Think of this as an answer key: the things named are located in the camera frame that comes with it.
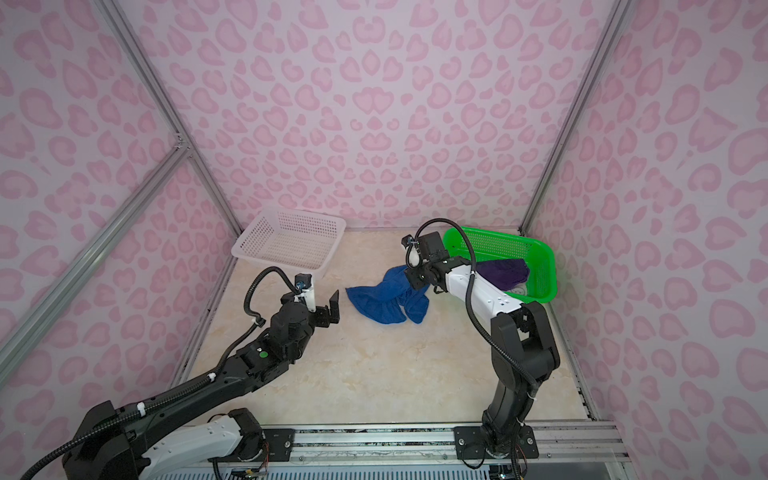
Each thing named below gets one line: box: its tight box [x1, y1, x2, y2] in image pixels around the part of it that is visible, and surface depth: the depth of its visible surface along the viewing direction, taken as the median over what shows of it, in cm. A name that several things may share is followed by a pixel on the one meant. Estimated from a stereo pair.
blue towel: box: [346, 265, 429, 324], surface depth 99 cm
